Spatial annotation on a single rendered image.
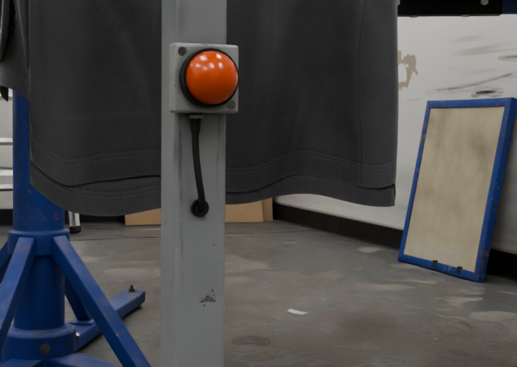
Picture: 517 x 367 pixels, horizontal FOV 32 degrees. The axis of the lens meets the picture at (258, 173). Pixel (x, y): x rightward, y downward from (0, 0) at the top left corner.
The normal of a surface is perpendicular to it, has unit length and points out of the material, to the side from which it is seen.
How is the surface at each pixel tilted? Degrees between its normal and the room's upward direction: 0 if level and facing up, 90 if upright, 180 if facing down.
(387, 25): 85
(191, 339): 90
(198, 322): 89
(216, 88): 119
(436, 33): 90
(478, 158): 80
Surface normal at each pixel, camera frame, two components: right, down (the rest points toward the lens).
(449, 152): -0.91, -0.17
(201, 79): -0.44, 0.20
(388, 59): 0.29, 0.01
